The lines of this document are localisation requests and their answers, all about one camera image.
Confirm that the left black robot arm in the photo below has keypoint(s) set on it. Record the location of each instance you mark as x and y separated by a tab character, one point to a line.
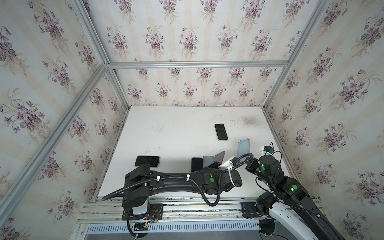
209	183

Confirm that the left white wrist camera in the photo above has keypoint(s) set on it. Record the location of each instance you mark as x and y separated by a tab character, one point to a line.
227	163

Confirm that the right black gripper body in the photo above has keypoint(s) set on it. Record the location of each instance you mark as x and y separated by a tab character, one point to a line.
252	165

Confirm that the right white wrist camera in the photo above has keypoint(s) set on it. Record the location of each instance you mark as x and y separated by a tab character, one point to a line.
267	150

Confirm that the aluminium cage frame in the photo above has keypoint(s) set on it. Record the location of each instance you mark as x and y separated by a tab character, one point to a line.
13	197

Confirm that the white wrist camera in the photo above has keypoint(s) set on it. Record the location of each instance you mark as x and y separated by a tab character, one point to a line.
227	163
267	150

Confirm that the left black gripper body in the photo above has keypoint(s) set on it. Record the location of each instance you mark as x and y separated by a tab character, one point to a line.
219	161

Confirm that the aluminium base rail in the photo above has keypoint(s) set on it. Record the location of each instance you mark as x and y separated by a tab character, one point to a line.
174	210

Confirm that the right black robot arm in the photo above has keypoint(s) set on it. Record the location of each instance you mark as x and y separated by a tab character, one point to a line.
287	201

